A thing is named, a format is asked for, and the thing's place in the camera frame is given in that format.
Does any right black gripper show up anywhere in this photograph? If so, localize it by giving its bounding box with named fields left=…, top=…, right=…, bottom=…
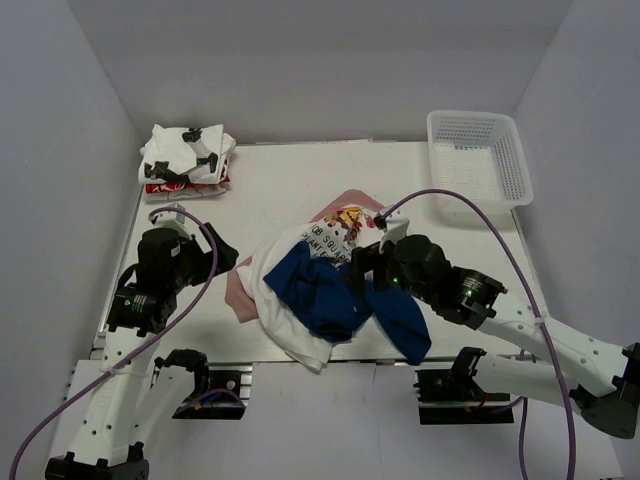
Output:
left=341, top=231, right=434, bottom=305

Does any white printed t shirt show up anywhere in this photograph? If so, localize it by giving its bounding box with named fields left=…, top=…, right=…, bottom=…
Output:
left=225, top=190, right=382, bottom=373

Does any pink t shirt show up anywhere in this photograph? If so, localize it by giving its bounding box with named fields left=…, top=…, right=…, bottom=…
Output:
left=225, top=189, right=383, bottom=323

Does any blue t shirt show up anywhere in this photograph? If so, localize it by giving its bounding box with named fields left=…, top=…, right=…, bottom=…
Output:
left=263, top=241, right=432, bottom=365

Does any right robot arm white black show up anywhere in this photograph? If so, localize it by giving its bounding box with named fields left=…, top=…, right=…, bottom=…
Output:
left=346, top=213, right=639, bottom=440

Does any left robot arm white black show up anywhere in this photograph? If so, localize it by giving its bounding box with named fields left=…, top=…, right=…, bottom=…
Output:
left=44, top=203, right=238, bottom=479

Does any folded red white t shirt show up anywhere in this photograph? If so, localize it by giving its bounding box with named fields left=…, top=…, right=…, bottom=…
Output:
left=143, top=162, right=230, bottom=202

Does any folded white black t shirt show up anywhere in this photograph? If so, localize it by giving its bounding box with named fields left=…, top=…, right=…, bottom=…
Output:
left=138, top=124, right=236, bottom=185

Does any white plastic basket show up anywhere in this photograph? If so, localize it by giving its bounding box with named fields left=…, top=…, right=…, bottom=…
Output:
left=427, top=110, right=534, bottom=219

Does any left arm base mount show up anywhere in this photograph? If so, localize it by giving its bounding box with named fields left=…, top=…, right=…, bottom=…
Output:
left=153, top=349, right=252, bottom=420

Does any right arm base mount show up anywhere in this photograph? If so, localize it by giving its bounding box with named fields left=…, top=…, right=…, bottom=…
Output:
left=413, top=347, right=514, bottom=426

